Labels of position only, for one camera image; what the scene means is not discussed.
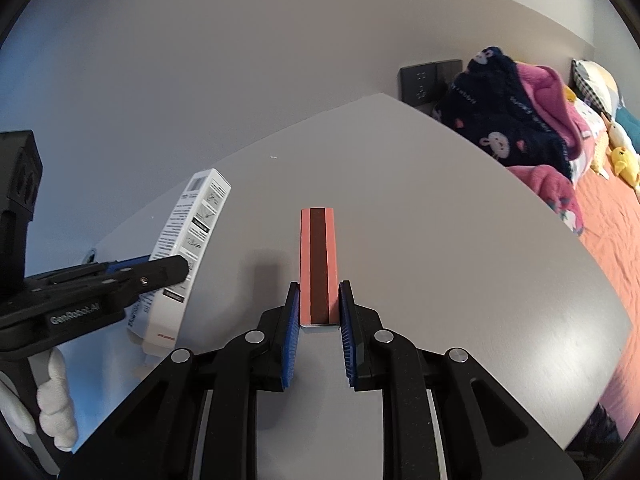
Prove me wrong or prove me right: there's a white printed carton box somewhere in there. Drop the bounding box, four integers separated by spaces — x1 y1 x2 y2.
127 168 231 358

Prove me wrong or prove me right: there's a pink brown box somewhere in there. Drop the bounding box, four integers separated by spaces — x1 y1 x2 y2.
298 208 340 327

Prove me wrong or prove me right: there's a pink fleece blanket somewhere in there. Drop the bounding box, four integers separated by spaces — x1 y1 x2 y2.
511 62 593 235

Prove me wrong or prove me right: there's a salmon bed cover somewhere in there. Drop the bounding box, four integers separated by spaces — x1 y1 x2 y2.
576 170 639 438

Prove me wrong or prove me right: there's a checkered white pillow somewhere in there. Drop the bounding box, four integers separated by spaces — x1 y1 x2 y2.
570 58 620 119

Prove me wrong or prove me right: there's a yellow plush toy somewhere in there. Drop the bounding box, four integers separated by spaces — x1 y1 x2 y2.
590 122 639 192

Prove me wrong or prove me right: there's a black wall socket panel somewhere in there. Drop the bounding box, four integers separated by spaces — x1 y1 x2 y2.
398 60 463 107

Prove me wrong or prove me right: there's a teal long pillow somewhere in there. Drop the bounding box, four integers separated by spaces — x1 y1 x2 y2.
616 106 640 153

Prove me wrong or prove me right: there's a navy patterned fleece blanket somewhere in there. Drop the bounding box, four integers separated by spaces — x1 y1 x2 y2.
436 47 544 167

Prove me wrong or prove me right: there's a white gloved left hand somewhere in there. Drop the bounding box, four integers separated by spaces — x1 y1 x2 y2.
1 348 78 452

